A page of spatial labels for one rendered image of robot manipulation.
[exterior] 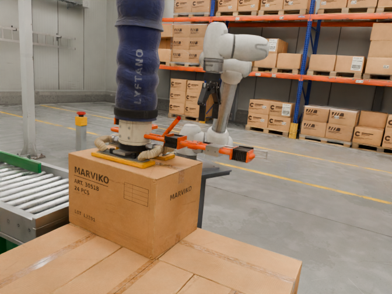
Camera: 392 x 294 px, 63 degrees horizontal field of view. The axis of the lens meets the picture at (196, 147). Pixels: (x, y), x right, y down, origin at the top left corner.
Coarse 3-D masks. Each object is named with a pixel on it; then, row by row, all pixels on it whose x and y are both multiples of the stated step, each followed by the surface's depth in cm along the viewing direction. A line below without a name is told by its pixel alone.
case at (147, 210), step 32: (96, 160) 160; (160, 160) 169; (192, 160) 174; (96, 192) 162; (128, 192) 150; (160, 192) 144; (192, 192) 170; (96, 224) 166; (128, 224) 154; (160, 224) 149; (192, 224) 177
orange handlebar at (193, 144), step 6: (156, 126) 192; (150, 138) 161; (156, 138) 160; (162, 138) 158; (180, 144) 154; (186, 144) 152; (192, 144) 151; (198, 144) 150; (204, 144) 152; (222, 150) 144; (228, 150) 143; (252, 156) 139
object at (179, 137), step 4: (164, 136) 155; (168, 136) 154; (172, 136) 159; (176, 136) 160; (180, 136) 161; (184, 136) 157; (164, 140) 156; (168, 140) 154; (172, 140) 153; (176, 140) 152; (180, 140) 154; (164, 144) 156; (168, 144) 155; (172, 144) 154; (176, 144) 153; (180, 148) 156
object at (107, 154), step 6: (108, 150) 170; (96, 156) 165; (102, 156) 163; (108, 156) 161; (114, 156) 161; (120, 156) 161; (126, 156) 162; (132, 156) 159; (120, 162) 158; (126, 162) 156; (132, 162) 155; (138, 162) 155; (144, 162) 156; (150, 162) 157; (144, 168) 153
